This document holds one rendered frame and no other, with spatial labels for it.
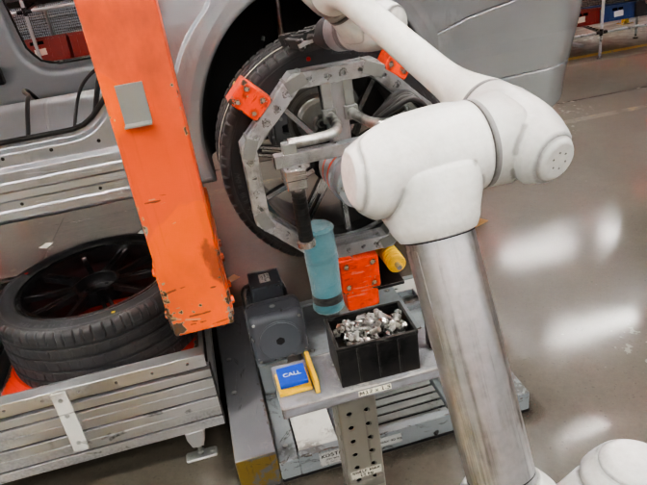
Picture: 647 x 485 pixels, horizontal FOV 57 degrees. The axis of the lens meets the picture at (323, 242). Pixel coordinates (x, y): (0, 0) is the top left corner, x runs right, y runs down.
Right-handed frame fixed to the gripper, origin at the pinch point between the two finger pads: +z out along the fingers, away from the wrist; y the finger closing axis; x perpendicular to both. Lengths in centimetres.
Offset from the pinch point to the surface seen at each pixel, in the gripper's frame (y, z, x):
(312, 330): -26, 20, -91
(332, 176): -14.9, -16.8, -31.1
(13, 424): -112, 36, -58
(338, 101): -1.2, -11.8, -17.4
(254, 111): -20.0, -3.7, -9.8
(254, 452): -68, -3, -93
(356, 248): -12, -7, -59
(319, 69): -2.7, -11.6, -7.8
